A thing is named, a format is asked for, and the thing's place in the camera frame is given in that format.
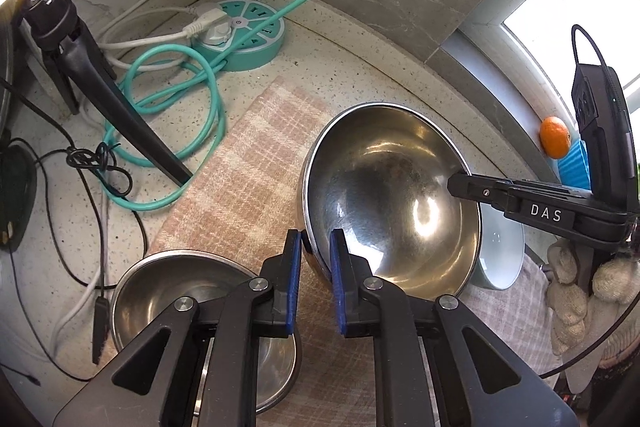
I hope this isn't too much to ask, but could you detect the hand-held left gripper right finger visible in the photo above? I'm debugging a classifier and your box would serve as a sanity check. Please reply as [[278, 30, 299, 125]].
[[330, 228, 581, 427]]

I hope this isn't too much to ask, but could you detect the thin black cable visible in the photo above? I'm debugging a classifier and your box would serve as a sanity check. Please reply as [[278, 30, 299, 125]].
[[0, 79, 151, 383]]

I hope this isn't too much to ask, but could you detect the black plug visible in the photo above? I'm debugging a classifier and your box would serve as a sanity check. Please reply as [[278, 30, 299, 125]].
[[91, 297, 110, 365]]

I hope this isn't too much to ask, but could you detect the pink plaid cloth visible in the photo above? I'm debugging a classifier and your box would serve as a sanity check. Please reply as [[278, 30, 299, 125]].
[[150, 74, 563, 427]]

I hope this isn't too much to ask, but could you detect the black oval device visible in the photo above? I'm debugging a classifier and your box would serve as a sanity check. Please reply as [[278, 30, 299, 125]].
[[0, 139, 38, 250]]

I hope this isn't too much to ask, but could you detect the large steel bowl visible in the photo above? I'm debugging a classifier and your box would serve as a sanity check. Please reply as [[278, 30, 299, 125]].
[[298, 102, 483, 303]]

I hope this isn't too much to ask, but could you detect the black tripod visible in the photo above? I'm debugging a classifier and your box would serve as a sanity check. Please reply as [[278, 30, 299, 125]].
[[12, 0, 193, 185]]

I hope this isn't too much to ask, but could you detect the light blue bowl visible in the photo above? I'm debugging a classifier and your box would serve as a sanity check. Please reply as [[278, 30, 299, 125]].
[[470, 212, 526, 290]]

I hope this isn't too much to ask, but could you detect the small steel bowl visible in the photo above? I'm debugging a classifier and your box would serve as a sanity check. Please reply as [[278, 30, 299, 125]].
[[109, 249, 303, 415]]

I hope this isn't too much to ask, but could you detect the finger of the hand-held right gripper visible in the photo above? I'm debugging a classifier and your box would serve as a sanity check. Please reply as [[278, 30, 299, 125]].
[[446, 173, 571, 208]]

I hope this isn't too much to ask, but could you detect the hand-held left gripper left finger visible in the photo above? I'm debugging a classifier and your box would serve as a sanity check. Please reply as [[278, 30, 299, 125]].
[[52, 229, 303, 427]]

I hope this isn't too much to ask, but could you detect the window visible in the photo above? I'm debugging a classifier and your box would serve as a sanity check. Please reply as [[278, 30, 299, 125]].
[[502, 0, 640, 108]]

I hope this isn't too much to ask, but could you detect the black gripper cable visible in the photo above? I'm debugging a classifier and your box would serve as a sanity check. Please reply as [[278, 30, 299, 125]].
[[571, 24, 621, 118]]

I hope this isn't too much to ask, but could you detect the orange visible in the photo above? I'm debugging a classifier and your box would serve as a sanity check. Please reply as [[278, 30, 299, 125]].
[[539, 117, 571, 159]]

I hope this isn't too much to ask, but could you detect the green power strip with cable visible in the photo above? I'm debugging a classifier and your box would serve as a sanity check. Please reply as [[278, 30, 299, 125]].
[[100, 0, 408, 212]]

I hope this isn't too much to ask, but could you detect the blue ribbed container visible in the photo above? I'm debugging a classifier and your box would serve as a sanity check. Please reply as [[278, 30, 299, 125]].
[[557, 139, 593, 188]]

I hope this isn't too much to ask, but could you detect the person's right hand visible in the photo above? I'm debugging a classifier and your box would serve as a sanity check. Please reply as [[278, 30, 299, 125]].
[[546, 239, 640, 358]]

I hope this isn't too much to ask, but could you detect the round teal power strip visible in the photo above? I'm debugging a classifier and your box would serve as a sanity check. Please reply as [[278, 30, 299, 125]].
[[192, 0, 287, 72]]

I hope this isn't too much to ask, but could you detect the thin white cable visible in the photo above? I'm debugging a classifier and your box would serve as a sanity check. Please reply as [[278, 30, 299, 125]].
[[52, 267, 103, 350]]

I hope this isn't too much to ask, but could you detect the white plug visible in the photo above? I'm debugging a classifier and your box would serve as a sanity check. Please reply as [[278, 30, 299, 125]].
[[182, 4, 236, 48]]

